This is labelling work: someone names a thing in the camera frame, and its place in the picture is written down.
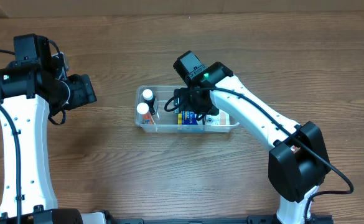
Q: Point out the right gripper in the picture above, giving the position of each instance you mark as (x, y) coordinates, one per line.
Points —
(192, 106)

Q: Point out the blue VapoDrops lozenge box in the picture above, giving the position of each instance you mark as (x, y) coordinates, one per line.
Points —
(187, 118)

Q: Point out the white Hansaplast plaster box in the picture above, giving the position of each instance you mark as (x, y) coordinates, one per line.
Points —
(218, 120)

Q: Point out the dark bottle white cap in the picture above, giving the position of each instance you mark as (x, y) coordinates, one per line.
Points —
(151, 100)

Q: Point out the orange tube white cap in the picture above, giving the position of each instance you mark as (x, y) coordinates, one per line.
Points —
(145, 112)

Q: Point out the red medicine box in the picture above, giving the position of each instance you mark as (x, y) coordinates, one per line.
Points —
(294, 149)

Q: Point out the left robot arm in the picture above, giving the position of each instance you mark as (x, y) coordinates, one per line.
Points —
(34, 87)

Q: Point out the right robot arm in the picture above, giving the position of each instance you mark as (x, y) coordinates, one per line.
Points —
(297, 153)

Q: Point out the clear plastic container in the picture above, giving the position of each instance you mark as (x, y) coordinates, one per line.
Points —
(167, 122)

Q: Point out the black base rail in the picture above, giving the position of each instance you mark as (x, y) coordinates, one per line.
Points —
(197, 221)

